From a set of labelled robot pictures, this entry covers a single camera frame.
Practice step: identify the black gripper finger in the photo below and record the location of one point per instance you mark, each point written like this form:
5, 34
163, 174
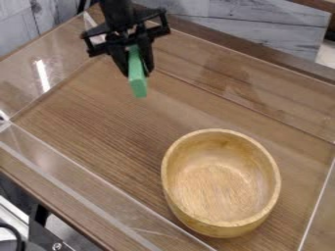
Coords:
146, 52
118, 52

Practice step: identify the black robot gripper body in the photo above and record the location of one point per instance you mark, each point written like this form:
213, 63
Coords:
126, 22

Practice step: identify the green rectangular block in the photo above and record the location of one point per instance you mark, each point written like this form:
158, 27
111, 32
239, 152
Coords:
137, 74

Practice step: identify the light wooden oval bowl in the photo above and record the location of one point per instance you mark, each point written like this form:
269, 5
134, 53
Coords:
222, 182

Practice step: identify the clear acrylic corner bracket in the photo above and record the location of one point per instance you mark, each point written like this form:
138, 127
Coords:
93, 34

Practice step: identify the black table leg bracket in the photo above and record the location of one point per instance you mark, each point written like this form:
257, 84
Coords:
41, 235

